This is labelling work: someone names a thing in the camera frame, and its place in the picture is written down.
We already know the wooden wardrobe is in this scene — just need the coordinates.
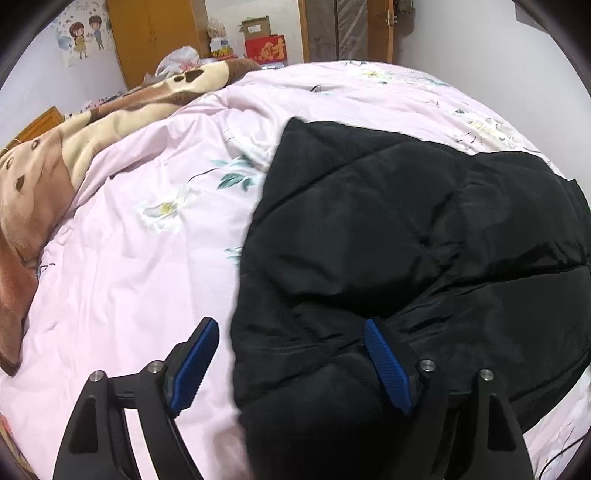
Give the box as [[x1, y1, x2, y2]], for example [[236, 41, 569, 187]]
[[106, 0, 208, 90]]

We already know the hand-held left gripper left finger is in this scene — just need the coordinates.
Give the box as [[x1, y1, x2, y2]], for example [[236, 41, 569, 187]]
[[52, 318, 221, 480]]

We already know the white plastic bag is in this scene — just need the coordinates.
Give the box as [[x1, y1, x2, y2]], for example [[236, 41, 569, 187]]
[[154, 45, 202, 78]]

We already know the cardboard box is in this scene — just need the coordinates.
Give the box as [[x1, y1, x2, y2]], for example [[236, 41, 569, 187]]
[[239, 16, 273, 41]]

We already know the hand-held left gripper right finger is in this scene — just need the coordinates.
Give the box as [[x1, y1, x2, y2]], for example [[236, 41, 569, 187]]
[[364, 318, 541, 480]]

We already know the red gift box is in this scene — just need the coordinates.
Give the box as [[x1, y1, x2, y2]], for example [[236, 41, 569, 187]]
[[244, 34, 290, 68]]

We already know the black cable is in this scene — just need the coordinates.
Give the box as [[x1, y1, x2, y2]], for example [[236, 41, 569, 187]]
[[540, 431, 588, 480]]

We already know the cartoon couple wall sticker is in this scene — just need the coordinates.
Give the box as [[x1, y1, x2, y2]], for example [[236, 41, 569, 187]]
[[58, 14, 108, 68]]

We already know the brown bear print blanket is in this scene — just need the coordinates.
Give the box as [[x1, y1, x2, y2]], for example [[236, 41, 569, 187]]
[[0, 58, 262, 377]]

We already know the wooden nightstand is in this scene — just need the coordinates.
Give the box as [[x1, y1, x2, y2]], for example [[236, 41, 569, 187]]
[[0, 106, 65, 154]]

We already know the black hooded puffer jacket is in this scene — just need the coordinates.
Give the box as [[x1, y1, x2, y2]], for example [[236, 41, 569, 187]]
[[229, 117, 591, 480]]

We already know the pink floral quilt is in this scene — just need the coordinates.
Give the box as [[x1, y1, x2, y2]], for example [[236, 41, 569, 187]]
[[0, 60, 591, 480]]

